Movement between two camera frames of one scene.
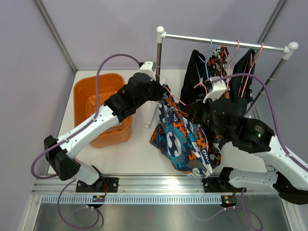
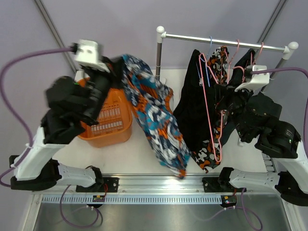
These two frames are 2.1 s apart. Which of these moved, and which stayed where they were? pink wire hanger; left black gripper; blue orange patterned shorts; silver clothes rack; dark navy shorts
Moved: left black gripper; blue orange patterned shorts; pink wire hanger
Stayed: silver clothes rack; dark navy shorts
